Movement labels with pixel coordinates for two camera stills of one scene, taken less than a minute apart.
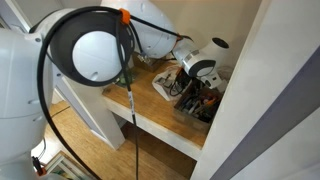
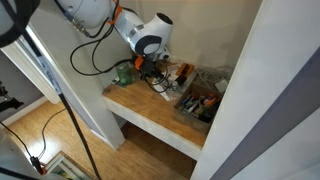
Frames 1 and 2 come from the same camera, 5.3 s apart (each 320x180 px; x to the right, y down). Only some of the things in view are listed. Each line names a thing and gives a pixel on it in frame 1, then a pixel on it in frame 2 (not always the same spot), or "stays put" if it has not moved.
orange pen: [212, 101] stays put
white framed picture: [63, 165] stays put
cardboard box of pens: [196, 107] stays put
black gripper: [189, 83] -> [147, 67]
